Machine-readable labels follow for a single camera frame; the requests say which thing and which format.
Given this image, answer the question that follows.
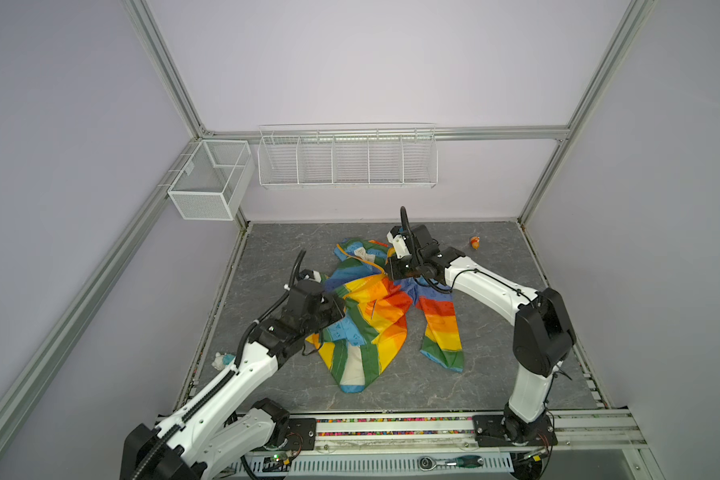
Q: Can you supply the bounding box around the multicolour patchwork jacket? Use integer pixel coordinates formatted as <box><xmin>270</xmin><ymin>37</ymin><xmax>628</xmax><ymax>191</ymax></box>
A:
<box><xmin>308</xmin><ymin>238</ymin><xmax>464</xmax><ymax>394</ymax></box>

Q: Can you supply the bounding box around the white teal small toy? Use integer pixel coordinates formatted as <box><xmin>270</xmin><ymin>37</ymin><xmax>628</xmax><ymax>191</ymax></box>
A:
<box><xmin>211</xmin><ymin>352</ymin><xmax>236</xmax><ymax>371</ymax></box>

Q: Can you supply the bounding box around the long white wire basket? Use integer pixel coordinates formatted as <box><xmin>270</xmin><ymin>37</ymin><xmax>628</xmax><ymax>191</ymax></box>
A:
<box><xmin>258</xmin><ymin>123</ymin><xmax>439</xmax><ymax>188</ymax></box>

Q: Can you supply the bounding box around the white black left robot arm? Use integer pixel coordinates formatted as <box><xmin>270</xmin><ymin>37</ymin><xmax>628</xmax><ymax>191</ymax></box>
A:
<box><xmin>119</xmin><ymin>278</ymin><xmax>345</xmax><ymax>479</ymax></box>

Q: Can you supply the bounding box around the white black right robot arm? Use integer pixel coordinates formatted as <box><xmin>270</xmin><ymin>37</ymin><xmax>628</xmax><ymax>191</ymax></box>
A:
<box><xmin>387</xmin><ymin>219</ymin><xmax>577</xmax><ymax>447</ymax></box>

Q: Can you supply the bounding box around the black corrugated left cable conduit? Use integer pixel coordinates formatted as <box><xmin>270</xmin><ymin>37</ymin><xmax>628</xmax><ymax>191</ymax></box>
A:
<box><xmin>128</xmin><ymin>365</ymin><xmax>241</xmax><ymax>480</ymax></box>

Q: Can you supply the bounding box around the small white mesh basket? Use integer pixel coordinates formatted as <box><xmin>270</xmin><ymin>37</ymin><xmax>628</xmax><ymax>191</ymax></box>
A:
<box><xmin>168</xmin><ymin>140</ymin><xmax>255</xmax><ymax>221</ymax></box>

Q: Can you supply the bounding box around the green circuit board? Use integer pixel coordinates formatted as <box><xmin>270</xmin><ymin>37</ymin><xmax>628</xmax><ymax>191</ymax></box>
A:
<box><xmin>261</xmin><ymin>454</ymin><xmax>293</xmax><ymax>473</ymax></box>

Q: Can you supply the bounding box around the green handled ratchet wrench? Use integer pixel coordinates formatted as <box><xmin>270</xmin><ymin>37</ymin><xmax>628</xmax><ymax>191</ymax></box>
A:
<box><xmin>417</xmin><ymin>455</ymin><xmax>485</xmax><ymax>471</ymax></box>

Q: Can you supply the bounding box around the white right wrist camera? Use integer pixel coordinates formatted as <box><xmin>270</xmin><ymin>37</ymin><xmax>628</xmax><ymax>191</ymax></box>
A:
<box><xmin>387</xmin><ymin>226</ymin><xmax>410</xmax><ymax>259</ymax></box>

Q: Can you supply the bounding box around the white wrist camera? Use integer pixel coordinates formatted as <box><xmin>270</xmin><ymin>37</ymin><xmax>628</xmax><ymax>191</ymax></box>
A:
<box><xmin>387</xmin><ymin>226</ymin><xmax>410</xmax><ymax>259</ymax></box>
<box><xmin>300</xmin><ymin>270</ymin><xmax>323</xmax><ymax>283</ymax></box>

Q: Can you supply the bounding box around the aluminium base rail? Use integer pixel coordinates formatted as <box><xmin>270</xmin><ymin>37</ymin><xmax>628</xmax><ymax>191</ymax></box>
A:
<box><xmin>213</xmin><ymin>410</ymin><xmax>664</xmax><ymax>479</ymax></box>

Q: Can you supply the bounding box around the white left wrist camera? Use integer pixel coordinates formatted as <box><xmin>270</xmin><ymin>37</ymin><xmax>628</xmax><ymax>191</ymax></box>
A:
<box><xmin>300</xmin><ymin>270</ymin><xmax>323</xmax><ymax>283</ymax></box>

